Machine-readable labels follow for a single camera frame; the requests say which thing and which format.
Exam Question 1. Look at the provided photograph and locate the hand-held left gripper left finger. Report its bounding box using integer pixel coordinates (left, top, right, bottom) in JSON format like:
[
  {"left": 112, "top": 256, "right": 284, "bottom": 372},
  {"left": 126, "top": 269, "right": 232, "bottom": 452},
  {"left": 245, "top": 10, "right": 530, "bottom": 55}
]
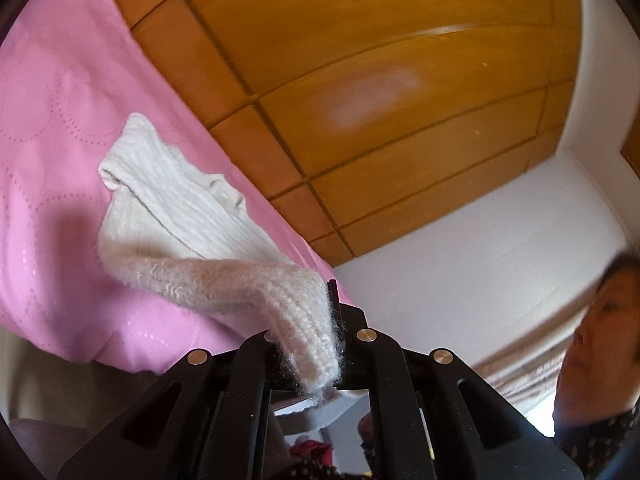
[{"left": 56, "top": 330, "right": 282, "bottom": 480}]

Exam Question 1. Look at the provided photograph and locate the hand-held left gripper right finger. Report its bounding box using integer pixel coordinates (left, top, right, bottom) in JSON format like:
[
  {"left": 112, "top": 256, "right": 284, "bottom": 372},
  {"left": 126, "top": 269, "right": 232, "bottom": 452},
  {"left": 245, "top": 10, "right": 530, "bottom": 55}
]
[{"left": 326, "top": 279, "right": 586, "bottom": 480}]

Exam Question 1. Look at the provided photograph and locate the white knit sweater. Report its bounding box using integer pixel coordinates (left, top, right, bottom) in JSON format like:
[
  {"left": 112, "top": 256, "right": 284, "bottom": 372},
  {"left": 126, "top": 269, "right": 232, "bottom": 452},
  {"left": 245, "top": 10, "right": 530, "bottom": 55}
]
[{"left": 96, "top": 112, "right": 346, "bottom": 408}]

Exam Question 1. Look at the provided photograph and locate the red cloth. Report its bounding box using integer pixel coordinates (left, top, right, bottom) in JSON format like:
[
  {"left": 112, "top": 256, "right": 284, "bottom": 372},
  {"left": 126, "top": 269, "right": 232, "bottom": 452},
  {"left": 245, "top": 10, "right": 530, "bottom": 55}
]
[{"left": 292, "top": 437, "right": 334, "bottom": 470}]

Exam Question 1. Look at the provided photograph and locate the beige curtain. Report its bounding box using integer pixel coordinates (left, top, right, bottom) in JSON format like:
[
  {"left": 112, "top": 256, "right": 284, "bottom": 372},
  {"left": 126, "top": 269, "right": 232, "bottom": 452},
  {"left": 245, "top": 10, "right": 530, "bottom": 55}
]
[{"left": 470, "top": 305, "right": 601, "bottom": 411}]

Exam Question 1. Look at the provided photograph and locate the beige bed base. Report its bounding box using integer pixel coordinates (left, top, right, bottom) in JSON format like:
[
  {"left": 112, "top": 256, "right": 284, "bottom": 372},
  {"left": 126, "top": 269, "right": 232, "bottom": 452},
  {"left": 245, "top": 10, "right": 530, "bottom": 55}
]
[{"left": 0, "top": 329, "right": 168, "bottom": 443}]

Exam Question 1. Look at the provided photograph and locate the bright window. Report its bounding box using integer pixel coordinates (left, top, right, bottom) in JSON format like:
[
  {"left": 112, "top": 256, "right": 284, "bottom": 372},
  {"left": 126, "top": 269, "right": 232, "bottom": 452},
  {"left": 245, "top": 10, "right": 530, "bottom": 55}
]
[{"left": 520, "top": 395, "right": 560, "bottom": 438}]

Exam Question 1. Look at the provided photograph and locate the person's head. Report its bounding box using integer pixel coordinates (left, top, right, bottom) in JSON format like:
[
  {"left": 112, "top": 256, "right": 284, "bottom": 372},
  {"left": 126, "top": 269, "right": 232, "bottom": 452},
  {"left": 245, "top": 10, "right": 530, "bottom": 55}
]
[{"left": 570, "top": 254, "right": 640, "bottom": 398}]

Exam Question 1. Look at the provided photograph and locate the pink bed sheet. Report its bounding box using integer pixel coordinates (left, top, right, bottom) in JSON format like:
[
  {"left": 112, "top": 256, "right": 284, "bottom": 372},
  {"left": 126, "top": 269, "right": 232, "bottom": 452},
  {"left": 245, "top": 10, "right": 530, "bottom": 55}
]
[{"left": 0, "top": 0, "right": 358, "bottom": 376}]

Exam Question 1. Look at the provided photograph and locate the dark dotted top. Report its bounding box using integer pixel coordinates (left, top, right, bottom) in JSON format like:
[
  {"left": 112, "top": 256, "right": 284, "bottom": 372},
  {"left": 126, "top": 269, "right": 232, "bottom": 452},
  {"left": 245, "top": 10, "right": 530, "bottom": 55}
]
[{"left": 552, "top": 390, "right": 640, "bottom": 480}]

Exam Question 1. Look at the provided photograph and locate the wooden wardrobe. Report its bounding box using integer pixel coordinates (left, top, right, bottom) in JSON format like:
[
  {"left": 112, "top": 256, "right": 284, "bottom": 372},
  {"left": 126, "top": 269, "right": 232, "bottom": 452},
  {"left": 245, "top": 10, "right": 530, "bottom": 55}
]
[{"left": 80, "top": 0, "right": 584, "bottom": 267}]

